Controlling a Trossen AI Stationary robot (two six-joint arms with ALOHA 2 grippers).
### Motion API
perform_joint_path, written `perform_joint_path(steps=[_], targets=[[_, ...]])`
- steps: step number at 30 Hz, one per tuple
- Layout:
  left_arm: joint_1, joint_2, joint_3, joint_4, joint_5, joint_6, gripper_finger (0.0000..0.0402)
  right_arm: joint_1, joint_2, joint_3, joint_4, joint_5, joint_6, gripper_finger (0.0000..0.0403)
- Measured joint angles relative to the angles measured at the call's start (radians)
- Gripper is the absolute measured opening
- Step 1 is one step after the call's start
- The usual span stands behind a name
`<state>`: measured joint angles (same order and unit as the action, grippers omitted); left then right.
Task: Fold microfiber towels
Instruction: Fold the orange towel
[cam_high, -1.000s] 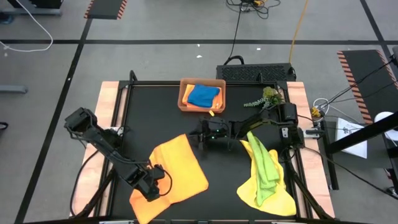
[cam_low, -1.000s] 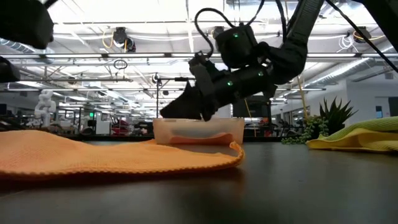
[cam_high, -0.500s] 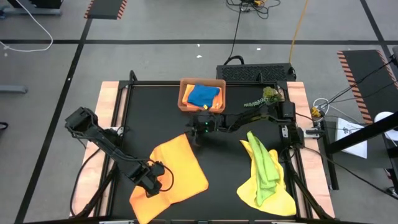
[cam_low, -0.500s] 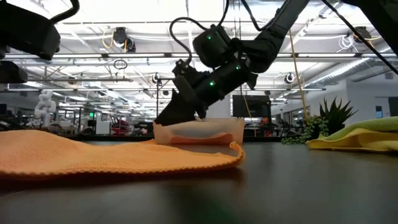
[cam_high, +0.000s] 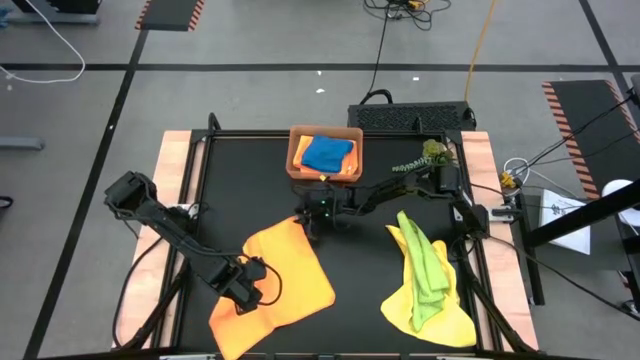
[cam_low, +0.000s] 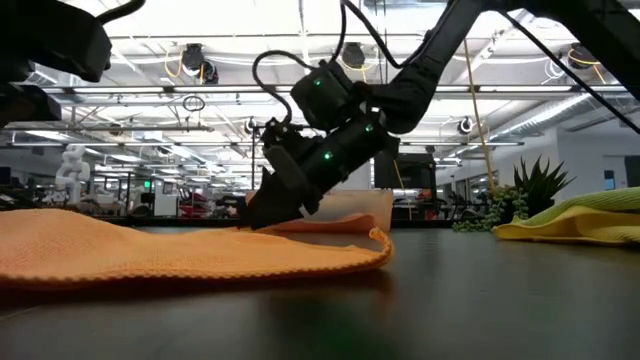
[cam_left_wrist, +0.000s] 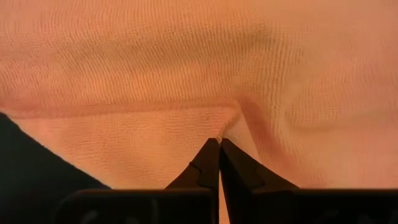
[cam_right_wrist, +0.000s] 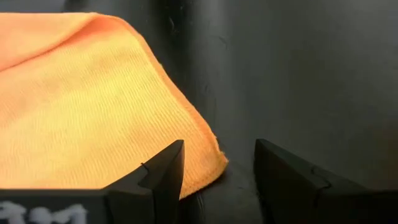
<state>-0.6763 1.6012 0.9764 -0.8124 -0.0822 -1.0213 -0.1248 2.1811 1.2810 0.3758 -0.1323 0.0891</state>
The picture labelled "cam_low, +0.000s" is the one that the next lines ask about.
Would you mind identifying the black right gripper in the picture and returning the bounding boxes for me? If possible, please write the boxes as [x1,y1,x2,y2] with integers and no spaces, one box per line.
[243,118,326,232]

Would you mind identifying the yellow microfiber towel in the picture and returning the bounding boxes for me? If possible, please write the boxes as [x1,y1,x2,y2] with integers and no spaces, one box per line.
[492,204,640,246]

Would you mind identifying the black ceiling cable reel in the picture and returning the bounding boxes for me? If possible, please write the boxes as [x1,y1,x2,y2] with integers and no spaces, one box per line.
[341,41,367,70]
[568,41,600,70]
[179,42,207,72]

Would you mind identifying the black perforated computer case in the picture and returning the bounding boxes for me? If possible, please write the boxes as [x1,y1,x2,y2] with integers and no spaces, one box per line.
[373,152,437,191]

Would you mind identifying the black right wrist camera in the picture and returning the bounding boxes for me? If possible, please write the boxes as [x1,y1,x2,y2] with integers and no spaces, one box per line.
[289,60,362,132]

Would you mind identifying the black pole stand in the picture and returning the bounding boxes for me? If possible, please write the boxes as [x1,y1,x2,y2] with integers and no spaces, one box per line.
[248,121,274,191]

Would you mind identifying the yellow hanging cable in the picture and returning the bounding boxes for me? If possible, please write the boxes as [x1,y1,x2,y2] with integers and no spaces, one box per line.
[462,38,497,195]

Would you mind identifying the green microfiber towel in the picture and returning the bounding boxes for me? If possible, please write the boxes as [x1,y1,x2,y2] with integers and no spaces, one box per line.
[527,186,640,226]

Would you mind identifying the orange plastic bin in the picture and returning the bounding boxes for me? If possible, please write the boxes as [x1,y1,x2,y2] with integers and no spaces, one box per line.
[244,188,395,234]

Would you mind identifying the artificial succulent in pot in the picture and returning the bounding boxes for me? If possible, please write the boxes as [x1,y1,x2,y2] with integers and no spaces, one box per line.
[451,154,577,234]

